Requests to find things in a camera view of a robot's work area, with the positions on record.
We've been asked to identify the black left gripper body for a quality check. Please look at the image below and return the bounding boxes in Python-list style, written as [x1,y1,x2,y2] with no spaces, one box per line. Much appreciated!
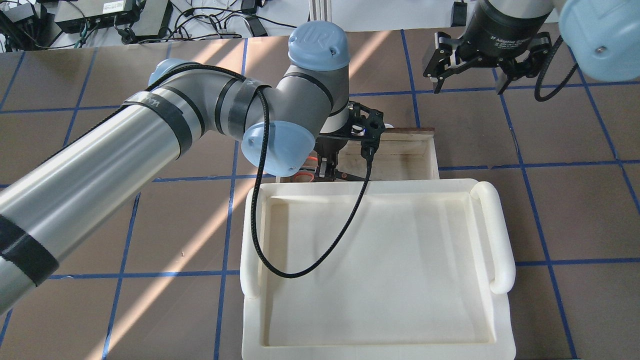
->
[314,101,386,162]

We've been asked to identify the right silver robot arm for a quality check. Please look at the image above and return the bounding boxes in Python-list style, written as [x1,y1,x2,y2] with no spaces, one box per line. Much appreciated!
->
[423,0,640,101]

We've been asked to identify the cream plastic bin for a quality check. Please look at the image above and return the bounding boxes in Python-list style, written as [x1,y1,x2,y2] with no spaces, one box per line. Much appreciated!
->
[239,178,516,360]

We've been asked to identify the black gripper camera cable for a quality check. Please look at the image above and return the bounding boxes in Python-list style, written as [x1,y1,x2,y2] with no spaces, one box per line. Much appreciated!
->
[250,85,374,279]

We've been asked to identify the orange grey handled scissors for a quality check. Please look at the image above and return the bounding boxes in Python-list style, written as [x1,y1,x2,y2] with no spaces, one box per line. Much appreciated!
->
[289,156,365,183]

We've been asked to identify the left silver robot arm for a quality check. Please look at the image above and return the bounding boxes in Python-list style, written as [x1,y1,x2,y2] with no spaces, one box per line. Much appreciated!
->
[0,20,386,313]

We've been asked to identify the wooden drawer with white handle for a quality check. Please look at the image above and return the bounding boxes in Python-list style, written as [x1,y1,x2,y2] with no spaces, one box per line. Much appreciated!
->
[278,124,441,182]

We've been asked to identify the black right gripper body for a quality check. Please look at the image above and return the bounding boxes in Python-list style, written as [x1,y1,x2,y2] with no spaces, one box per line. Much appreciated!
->
[423,31,552,94]

